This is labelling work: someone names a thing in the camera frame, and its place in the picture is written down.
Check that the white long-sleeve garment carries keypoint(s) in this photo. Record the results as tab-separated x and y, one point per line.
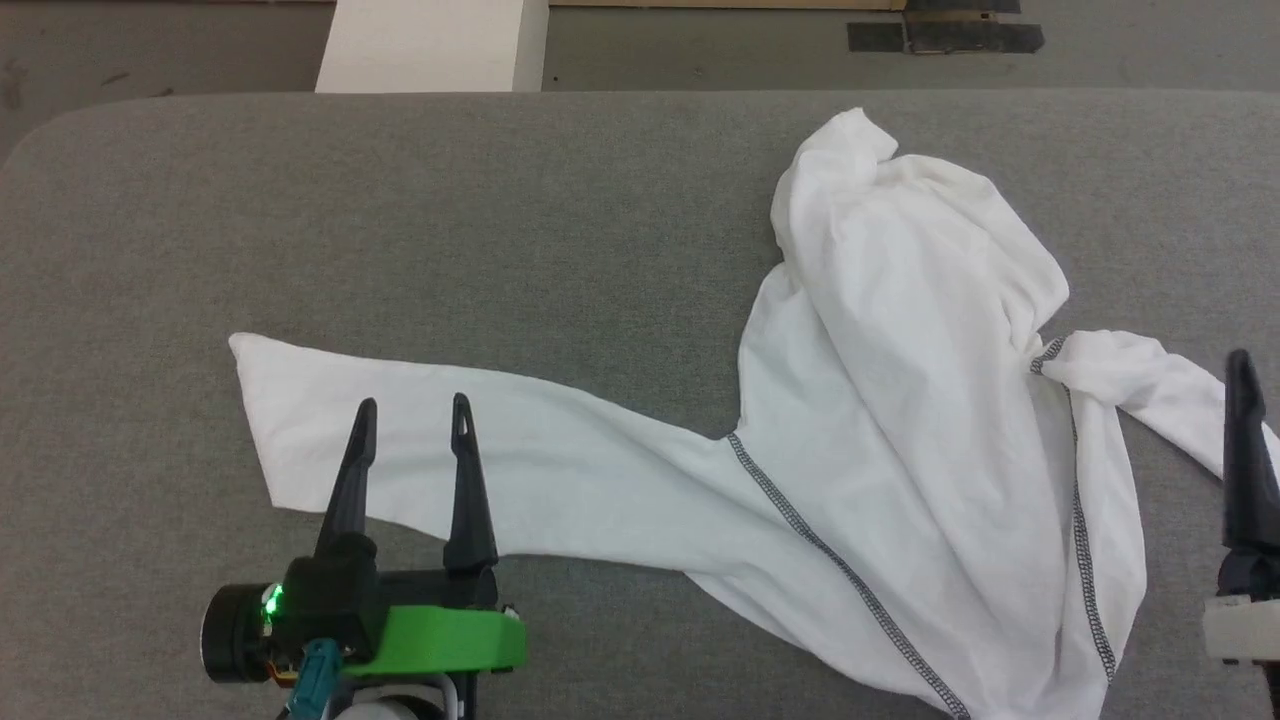
900	400

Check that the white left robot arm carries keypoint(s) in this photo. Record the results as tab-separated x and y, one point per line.
400	705

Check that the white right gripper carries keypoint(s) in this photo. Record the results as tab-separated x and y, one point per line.
1245	610

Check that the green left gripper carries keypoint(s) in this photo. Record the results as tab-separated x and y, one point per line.
440	640

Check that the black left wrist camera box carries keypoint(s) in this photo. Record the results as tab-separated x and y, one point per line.
335	590

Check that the black floor plate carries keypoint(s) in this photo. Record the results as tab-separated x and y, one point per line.
950	35

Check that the white box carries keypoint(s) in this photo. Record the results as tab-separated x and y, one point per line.
430	45

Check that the lemon print partition panel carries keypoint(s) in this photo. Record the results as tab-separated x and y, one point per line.
720	4

